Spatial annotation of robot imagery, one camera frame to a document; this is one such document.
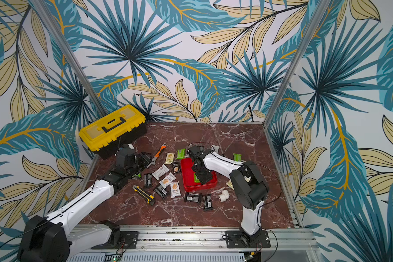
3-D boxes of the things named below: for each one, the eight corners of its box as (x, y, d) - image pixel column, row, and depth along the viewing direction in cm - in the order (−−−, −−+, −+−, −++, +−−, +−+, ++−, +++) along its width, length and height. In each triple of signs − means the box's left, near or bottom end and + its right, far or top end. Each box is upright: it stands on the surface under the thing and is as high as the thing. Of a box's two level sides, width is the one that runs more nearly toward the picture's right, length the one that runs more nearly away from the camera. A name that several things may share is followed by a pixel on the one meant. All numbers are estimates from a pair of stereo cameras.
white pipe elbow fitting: (221, 203, 86) (222, 201, 84) (216, 196, 89) (217, 194, 86) (230, 197, 88) (231, 195, 86) (225, 190, 91) (226, 188, 88)
